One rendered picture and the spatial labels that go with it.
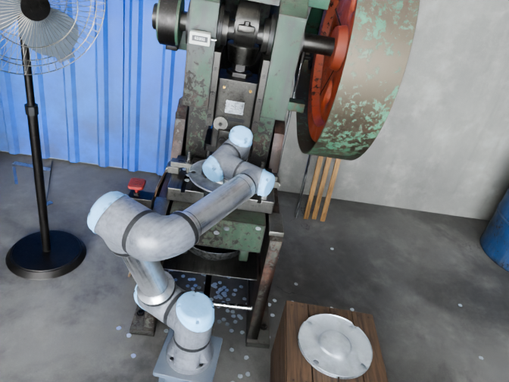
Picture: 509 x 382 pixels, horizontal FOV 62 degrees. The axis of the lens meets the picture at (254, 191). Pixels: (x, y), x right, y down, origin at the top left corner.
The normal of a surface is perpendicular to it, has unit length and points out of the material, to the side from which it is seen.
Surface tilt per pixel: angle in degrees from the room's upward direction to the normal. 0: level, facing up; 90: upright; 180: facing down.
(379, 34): 70
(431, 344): 0
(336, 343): 0
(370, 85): 91
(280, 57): 90
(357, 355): 0
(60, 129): 90
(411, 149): 90
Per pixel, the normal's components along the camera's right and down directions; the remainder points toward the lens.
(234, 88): 0.00, 0.52
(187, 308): 0.27, -0.78
